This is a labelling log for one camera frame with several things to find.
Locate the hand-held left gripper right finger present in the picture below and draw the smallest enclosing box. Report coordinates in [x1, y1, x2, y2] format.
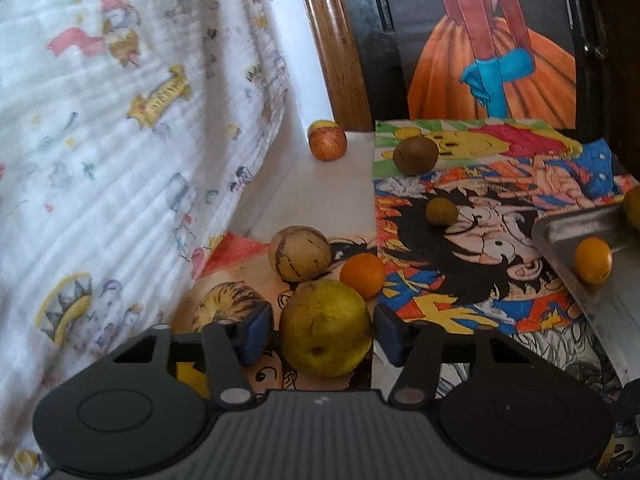
[374, 304, 538, 407]

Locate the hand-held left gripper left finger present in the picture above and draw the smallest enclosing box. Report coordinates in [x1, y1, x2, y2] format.
[107, 304, 275, 408]

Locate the tan streaked round fruit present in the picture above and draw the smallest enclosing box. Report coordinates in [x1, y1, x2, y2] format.
[268, 226, 333, 282]

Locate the colourful cartoon drawing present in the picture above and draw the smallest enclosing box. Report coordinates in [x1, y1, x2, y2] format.
[372, 119, 640, 337]

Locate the small green-yellow fruit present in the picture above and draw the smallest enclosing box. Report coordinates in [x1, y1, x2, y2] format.
[622, 194, 640, 232]

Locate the wall poster with orange skirt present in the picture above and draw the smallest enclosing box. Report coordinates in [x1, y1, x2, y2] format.
[407, 0, 579, 130]

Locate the red yellow apple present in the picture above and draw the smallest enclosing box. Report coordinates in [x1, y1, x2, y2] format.
[307, 120, 348, 162]

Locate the yellow-green pear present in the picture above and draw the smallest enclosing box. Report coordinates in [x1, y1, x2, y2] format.
[279, 280, 373, 378]

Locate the black and white drawing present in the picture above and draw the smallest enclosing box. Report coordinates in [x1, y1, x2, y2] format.
[370, 305, 623, 403]

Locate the orange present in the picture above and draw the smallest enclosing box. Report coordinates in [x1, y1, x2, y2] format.
[340, 253, 387, 301]

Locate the small brown round fruit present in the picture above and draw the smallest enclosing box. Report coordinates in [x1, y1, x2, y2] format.
[425, 197, 459, 227]

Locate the metal tray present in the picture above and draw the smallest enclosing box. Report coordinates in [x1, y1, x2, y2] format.
[532, 203, 640, 386]

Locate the wooden bed post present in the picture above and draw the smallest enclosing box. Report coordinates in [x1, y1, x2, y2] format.
[292, 0, 373, 132]

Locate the white padded board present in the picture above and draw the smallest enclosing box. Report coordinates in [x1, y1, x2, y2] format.
[240, 129, 378, 242]

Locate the small oval orange fruit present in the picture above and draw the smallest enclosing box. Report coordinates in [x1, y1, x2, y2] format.
[573, 237, 613, 286]

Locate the brown kiwi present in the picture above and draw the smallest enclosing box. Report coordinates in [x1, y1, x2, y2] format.
[392, 136, 440, 177]

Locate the black furniture frame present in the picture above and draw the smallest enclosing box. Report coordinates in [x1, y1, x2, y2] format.
[334, 0, 417, 122]

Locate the white printed blanket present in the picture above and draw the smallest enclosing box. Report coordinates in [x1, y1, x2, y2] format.
[0, 0, 301, 480]

